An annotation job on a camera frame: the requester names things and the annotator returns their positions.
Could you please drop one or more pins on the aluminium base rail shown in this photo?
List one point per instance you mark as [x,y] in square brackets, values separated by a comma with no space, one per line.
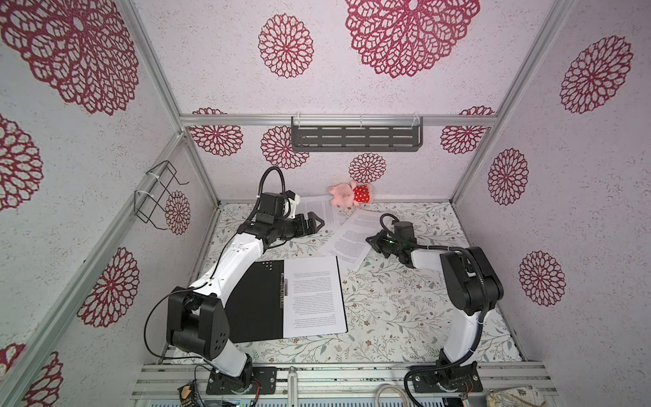
[341,381]

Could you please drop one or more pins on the pink plush pig toy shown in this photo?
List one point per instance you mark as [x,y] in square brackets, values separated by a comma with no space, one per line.
[348,194]

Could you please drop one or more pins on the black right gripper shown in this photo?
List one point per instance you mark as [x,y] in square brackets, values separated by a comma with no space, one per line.
[376,242]

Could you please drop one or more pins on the black wire wall rack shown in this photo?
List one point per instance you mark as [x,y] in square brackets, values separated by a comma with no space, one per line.
[147,202]

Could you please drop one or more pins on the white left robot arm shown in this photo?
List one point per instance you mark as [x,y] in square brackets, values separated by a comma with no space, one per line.
[196,318]

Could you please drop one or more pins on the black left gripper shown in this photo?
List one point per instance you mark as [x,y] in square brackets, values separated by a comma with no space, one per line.
[311,228]

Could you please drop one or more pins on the white printed paper sheet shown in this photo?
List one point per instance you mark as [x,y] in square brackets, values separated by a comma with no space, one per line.
[349,241]
[321,206]
[313,300]

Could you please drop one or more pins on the teal folder with black inside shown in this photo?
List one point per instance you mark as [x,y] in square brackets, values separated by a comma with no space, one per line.
[255,308]

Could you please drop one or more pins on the grey slotted wall shelf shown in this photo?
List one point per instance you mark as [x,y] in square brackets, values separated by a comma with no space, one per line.
[356,136]

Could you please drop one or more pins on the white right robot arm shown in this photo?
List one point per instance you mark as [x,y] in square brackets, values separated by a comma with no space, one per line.
[471,284]

